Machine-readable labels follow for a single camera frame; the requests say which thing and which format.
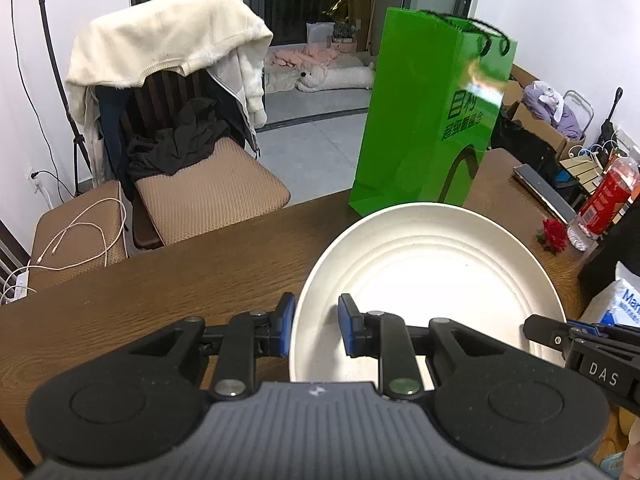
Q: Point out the black tripod stand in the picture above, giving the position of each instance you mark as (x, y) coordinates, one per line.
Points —
(79, 143)

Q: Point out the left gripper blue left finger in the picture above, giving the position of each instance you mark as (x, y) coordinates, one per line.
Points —
(281, 322)

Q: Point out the black garment on seat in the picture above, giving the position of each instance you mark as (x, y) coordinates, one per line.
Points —
(190, 139)

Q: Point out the red artificial flower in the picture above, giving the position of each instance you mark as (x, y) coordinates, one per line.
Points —
(552, 236)

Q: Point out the cream jacket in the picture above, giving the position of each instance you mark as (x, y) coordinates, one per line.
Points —
(121, 49)

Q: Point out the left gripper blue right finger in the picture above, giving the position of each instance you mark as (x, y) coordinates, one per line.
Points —
(356, 333)

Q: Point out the cream plate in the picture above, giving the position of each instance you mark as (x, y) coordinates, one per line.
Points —
(419, 261)

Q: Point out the red label plastic bottle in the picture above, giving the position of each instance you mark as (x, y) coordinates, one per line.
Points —
(617, 186)

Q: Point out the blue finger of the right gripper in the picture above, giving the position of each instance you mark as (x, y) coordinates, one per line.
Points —
(584, 328)

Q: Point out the cardboard box with clutter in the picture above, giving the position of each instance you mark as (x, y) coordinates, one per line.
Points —
(560, 120)

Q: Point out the green paper bag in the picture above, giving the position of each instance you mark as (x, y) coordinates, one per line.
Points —
(438, 90)

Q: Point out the blue tissue box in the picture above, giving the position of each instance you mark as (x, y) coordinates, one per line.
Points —
(618, 303)

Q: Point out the right hand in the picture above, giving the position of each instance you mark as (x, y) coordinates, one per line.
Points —
(631, 462)

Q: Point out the white plush toy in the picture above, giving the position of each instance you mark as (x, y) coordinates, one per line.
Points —
(325, 78)

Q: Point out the dark wooden chair left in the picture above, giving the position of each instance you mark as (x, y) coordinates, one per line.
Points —
(86, 233)

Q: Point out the chair with clothes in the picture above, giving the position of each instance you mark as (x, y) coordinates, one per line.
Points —
(228, 187)

